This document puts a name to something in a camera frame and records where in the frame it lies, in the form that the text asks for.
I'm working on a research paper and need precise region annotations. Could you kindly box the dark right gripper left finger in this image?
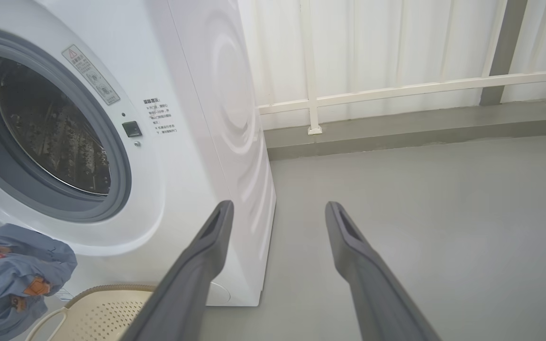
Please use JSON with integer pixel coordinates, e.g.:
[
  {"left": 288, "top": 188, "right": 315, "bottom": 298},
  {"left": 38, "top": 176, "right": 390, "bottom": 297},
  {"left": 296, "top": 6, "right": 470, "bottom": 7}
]
[{"left": 121, "top": 200, "right": 234, "bottom": 341}]

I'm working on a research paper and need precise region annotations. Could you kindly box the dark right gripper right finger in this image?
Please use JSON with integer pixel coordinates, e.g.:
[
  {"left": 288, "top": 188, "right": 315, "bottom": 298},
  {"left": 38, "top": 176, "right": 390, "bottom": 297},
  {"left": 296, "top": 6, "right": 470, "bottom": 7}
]
[{"left": 325, "top": 202, "right": 442, "bottom": 341}]

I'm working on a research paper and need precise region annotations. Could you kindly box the blue garment with cream lining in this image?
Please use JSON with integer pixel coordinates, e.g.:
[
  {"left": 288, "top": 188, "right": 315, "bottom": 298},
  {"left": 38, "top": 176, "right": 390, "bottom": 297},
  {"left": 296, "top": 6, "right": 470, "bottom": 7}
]
[{"left": 0, "top": 224, "right": 78, "bottom": 341}]

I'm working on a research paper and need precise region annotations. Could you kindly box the printed Chinese warning label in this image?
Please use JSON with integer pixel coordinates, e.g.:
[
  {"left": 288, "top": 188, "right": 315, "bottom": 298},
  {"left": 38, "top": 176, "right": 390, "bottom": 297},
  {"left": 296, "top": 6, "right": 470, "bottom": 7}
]
[{"left": 143, "top": 98, "right": 177, "bottom": 138}]

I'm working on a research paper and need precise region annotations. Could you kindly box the stainless steel washing machine drum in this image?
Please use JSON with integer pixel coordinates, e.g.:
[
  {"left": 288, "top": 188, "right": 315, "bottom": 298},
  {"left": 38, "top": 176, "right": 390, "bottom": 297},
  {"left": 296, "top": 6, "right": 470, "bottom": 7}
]
[{"left": 0, "top": 57, "right": 111, "bottom": 196}]

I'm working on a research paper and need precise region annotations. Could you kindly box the white front-load washing machine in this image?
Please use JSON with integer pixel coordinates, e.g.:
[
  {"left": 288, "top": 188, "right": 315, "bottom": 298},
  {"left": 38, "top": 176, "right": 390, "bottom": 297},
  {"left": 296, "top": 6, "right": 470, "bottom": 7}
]
[{"left": 0, "top": 0, "right": 277, "bottom": 307}]

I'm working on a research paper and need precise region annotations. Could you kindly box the round white filter cover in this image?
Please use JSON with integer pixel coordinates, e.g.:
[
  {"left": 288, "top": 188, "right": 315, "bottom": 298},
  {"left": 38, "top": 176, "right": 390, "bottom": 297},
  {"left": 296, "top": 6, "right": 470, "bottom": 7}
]
[{"left": 207, "top": 282, "right": 231, "bottom": 305}]

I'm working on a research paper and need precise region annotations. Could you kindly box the cream perforated laundry basket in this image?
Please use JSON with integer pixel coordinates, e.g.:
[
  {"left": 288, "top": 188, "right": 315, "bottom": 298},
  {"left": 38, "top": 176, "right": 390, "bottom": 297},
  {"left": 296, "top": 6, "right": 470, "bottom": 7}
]
[{"left": 26, "top": 284, "right": 157, "bottom": 341}]

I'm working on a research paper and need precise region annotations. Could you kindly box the white metal railing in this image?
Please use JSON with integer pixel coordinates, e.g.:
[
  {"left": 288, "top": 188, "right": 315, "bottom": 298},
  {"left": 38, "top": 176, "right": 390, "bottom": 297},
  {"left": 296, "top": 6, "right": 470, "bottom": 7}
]
[{"left": 254, "top": 0, "right": 546, "bottom": 135}]

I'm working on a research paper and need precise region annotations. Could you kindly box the grey warning sticker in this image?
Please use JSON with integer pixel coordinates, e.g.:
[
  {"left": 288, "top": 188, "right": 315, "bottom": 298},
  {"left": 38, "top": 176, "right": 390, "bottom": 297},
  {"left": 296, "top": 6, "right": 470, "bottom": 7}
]
[{"left": 62, "top": 45, "right": 121, "bottom": 106}]

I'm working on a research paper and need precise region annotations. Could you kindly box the grey vertical pillar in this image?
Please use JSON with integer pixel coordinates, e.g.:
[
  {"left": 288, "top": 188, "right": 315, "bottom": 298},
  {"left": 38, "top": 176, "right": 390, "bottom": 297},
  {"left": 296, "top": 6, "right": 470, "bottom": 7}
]
[{"left": 479, "top": 0, "right": 529, "bottom": 106}]

